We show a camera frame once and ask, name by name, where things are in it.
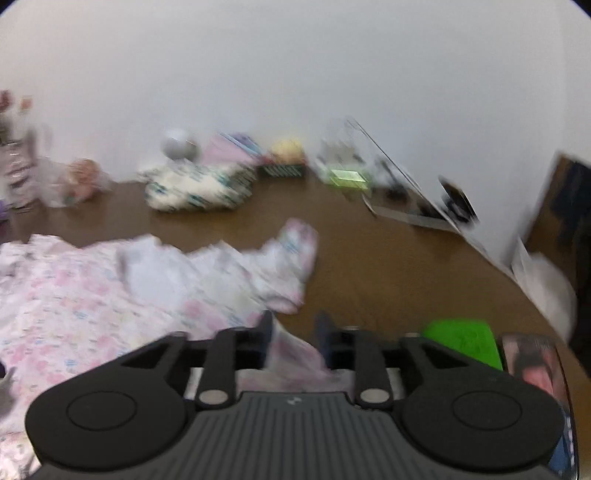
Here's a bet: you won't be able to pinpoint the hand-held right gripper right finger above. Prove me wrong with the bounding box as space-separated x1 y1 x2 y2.
314 311 468 410

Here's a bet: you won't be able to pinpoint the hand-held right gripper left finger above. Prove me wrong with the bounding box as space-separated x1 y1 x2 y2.
121 310 276 410

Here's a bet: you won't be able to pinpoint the pink floral garment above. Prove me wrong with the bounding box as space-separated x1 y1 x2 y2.
0 218 340 480

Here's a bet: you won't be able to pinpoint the cream floral folded clothes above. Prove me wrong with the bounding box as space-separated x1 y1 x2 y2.
137 164 257 213

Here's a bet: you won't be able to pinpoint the green plastic object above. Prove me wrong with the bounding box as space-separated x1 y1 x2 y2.
421 318 505 371

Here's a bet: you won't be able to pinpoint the light green box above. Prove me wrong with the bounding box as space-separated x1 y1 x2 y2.
329 168 371 191

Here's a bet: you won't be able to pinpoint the black striped box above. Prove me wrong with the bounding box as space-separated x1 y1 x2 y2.
257 163 308 179

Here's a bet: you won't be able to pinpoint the yellow item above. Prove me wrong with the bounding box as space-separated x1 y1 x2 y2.
270 138 306 165

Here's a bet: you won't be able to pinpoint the pink folded cloth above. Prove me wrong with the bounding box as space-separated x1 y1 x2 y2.
201 133 265 168

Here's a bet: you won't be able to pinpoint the white round speaker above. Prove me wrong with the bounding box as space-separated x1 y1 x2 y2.
161 128 200 163

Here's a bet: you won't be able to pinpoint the white bag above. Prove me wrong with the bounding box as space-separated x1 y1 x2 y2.
512 237 579 340

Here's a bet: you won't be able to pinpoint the clear plastic snack bag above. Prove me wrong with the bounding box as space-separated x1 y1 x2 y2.
36 157 113 208

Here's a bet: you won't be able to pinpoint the brown wooden furniture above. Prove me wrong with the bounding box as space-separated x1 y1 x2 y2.
525 153 591 354

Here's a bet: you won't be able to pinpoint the pink knitted vase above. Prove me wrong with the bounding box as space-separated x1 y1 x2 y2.
0 131 38 214

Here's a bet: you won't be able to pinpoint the white charging cable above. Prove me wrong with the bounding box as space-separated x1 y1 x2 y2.
344 116 451 217

